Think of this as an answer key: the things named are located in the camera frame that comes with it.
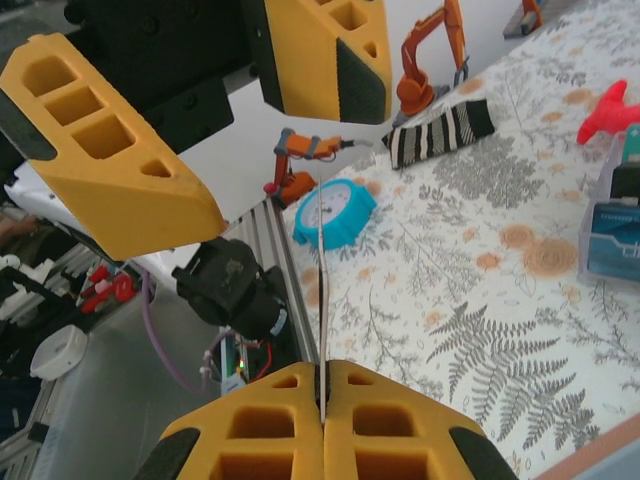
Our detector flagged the teal VIP credit card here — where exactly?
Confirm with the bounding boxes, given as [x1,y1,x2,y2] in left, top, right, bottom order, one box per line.
[621,124,640,164]

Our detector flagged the clear acrylic card box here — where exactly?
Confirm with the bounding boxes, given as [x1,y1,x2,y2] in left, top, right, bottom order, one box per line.
[576,123,640,287]

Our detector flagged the red plastic object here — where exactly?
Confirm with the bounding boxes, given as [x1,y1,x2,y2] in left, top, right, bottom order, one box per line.
[79,264,137,314]

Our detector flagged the blue VIP credit card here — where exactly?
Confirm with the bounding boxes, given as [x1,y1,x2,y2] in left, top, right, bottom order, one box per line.
[588,201,640,275]

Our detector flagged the red shark plush toy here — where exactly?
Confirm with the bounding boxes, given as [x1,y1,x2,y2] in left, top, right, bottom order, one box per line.
[576,79,640,147]

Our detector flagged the small circuit board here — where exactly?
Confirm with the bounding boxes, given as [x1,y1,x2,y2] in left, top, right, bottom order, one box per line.
[219,349,251,399]

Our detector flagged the black white striped sock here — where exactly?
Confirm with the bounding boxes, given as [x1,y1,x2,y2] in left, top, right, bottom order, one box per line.
[381,98,497,171]

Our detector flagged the pink card holder blue pockets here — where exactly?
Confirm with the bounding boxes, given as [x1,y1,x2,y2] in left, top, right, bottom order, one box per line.
[529,423,640,480]

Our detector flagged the short purple cable loop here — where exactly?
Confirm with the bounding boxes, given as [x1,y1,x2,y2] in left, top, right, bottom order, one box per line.
[141,259,221,396]

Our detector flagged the white round container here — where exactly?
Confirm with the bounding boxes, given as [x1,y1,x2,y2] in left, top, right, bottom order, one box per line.
[29,324,90,380]

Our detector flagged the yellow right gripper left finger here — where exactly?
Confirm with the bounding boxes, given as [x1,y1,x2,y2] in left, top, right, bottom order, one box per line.
[133,362,327,480]

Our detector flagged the wide aluminium base rail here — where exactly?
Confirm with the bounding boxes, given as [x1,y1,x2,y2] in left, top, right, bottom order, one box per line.
[238,197,324,366]

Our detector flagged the blue alarm clock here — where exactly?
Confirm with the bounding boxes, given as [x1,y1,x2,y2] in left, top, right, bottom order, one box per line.
[292,178,378,250]

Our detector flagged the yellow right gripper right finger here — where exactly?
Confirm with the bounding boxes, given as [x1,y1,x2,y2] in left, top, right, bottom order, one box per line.
[324,359,521,480]

